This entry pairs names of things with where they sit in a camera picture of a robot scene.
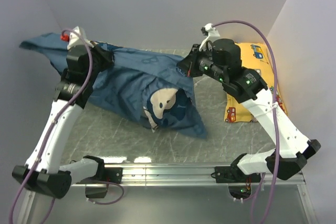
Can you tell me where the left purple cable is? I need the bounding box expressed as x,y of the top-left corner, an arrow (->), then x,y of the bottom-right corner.
8,27 -> 125,224

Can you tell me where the yellow car print pillow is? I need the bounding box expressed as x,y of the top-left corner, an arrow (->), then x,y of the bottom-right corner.
224,42 -> 274,123

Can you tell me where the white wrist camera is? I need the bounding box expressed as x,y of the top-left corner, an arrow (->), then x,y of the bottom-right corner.
199,23 -> 221,51
60,26 -> 92,50

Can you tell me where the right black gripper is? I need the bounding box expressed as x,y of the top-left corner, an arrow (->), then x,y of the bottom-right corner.
177,44 -> 226,82

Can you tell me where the aluminium mounting rail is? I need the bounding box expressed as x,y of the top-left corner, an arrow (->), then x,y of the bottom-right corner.
70,163 -> 307,188

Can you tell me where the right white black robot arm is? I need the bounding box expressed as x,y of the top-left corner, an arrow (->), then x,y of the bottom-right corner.
177,39 -> 321,182

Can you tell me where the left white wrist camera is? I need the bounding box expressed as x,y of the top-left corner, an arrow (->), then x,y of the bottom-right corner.
60,26 -> 92,50

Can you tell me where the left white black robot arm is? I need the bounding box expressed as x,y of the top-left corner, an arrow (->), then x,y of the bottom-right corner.
12,45 -> 114,199

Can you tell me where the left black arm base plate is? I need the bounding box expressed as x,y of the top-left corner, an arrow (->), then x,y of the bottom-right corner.
85,167 -> 125,205

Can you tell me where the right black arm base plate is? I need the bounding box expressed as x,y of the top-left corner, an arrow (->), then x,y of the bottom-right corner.
211,166 -> 261,201

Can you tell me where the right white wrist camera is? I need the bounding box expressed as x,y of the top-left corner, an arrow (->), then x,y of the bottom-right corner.
199,23 -> 221,51

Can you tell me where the blue cartoon mouse pillowcase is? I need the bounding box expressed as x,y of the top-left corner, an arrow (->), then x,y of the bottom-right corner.
20,33 -> 207,138

